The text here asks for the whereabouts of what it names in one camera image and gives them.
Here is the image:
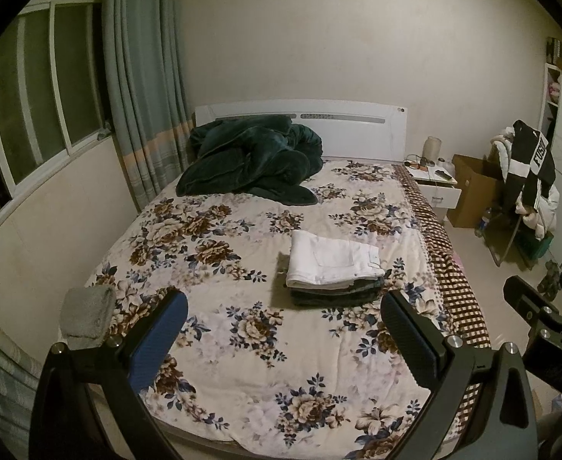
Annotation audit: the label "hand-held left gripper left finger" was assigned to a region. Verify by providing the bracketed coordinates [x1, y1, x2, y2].
[28, 288, 190, 460]

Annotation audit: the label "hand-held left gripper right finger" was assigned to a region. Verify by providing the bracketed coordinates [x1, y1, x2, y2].
[380, 289, 540, 460]

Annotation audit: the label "white pants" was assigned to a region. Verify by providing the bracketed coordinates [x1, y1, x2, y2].
[284, 228, 386, 291]

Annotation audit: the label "folded dark pants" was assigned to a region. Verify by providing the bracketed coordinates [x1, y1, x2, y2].
[292, 289, 387, 309]

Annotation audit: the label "teal crate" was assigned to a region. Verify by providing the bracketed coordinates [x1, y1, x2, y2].
[518, 234, 555, 265]

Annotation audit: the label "metal chair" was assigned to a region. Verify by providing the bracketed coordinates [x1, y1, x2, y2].
[484, 192, 536, 269]

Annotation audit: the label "brown checkered blanket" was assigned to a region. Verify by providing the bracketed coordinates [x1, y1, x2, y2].
[391, 162, 493, 442]

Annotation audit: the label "floral bedsheet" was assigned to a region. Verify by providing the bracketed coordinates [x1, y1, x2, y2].
[82, 155, 493, 449]

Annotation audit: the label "folded blue jeans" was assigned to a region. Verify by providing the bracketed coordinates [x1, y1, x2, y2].
[287, 276, 387, 298]

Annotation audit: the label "grey cloth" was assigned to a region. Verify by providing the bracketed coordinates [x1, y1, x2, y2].
[59, 284, 118, 351]

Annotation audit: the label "white puffy jacket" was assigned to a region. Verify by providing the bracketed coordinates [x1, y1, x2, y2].
[515, 184, 561, 241]

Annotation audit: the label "plastic bottle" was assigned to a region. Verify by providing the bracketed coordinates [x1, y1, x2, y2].
[475, 206, 494, 238]

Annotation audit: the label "large cardboard box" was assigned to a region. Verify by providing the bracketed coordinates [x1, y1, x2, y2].
[446, 154, 507, 229]

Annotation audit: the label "black and white jacket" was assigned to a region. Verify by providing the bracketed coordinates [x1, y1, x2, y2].
[503, 119, 557, 217]

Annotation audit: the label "white nightstand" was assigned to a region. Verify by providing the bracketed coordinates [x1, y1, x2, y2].
[407, 160, 463, 210]

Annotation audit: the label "beige garment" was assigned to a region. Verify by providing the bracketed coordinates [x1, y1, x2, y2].
[489, 124, 517, 174]

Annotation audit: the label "pale striped cloth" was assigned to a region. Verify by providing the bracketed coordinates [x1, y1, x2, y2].
[0, 297, 42, 447]

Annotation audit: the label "beige cylinder jar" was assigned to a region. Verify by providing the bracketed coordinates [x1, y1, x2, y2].
[422, 135, 443, 162]

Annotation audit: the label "dark green blanket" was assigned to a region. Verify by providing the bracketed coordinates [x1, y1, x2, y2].
[175, 114, 324, 207]

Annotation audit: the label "white bed headboard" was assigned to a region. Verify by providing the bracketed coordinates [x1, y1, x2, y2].
[194, 99, 409, 162]

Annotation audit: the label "grey-green curtain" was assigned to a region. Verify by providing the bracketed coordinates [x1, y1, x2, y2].
[101, 0, 196, 212]

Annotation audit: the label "window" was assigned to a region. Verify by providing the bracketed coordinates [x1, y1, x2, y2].
[0, 0, 114, 241]

